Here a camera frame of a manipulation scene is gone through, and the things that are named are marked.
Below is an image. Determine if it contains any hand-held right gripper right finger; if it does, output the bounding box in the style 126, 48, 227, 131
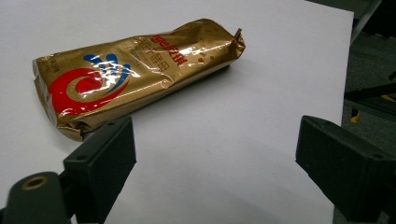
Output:
294, 115, 396, 224

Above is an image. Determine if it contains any grey metal table leg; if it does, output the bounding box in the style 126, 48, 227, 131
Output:
350, 0, 383, 45

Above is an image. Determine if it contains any black metal stand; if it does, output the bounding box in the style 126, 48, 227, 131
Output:
343, 70, 396, 124

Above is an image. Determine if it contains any gold foil snack packet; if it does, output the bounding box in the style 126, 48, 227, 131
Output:
32, 18, 247, 142

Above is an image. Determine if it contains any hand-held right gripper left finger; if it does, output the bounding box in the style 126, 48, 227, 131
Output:
59, 115, 137, 224

